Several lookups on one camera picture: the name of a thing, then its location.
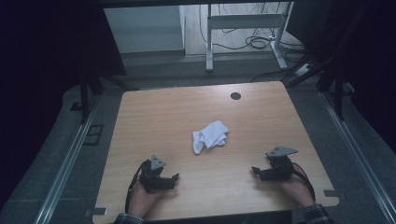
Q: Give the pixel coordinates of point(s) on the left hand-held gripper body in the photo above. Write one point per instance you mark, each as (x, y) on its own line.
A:
(152, 180)

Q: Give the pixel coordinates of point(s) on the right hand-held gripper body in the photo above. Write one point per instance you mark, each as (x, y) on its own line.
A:
(280, 169)

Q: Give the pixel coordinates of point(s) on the white sock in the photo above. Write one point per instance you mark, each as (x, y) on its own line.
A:
(210, 135)

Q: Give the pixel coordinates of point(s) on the person's left hand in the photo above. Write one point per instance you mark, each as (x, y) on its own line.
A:
(141, 200)

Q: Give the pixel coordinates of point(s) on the person's right hand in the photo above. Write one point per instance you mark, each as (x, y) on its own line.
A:
(297, 189)

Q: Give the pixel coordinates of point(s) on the grey tape tab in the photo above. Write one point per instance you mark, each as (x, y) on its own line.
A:
(96, 212)

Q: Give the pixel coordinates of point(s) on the black round table grommet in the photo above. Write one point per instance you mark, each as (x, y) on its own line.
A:
(235, 95)

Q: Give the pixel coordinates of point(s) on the black tripod stand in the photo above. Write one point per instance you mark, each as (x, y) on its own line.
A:
(338, 93)
(84, 93)

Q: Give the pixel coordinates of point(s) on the white power strip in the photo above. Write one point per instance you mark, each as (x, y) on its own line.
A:
(302, 69)

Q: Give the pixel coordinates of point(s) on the dark curtain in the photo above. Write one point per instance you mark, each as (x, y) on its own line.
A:
(367, 56)

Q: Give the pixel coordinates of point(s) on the aluminium floor rail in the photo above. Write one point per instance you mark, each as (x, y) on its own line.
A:
(65, 168)
(358, 155)

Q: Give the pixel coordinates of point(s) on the white metal desk frame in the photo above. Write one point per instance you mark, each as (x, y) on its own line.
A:
(243, 21)

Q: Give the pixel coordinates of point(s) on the white wall panel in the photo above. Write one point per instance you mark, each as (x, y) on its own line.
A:
(143, 29)

